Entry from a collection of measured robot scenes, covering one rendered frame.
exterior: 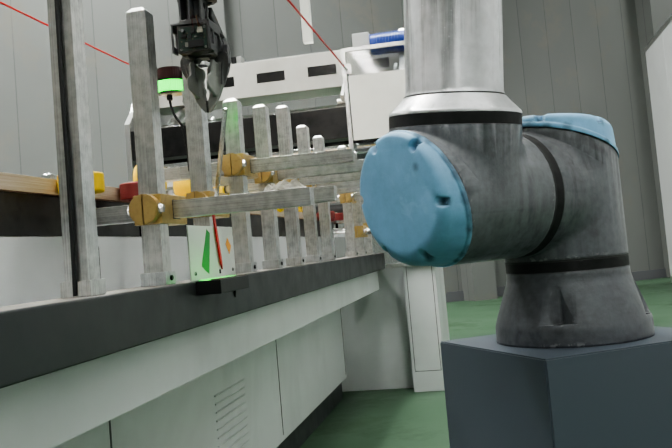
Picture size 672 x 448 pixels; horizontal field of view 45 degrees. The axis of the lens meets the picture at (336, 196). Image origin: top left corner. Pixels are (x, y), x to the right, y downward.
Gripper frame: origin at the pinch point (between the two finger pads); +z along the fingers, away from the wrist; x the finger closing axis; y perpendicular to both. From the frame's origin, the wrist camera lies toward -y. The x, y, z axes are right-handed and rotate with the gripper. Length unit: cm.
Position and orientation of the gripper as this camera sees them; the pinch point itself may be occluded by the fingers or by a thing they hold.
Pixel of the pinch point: (209, 106)
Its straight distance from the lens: 150.4
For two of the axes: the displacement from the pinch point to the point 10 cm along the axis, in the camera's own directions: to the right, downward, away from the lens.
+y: -1.8, -0.5, -9.8
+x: 9.8, -1.0, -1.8
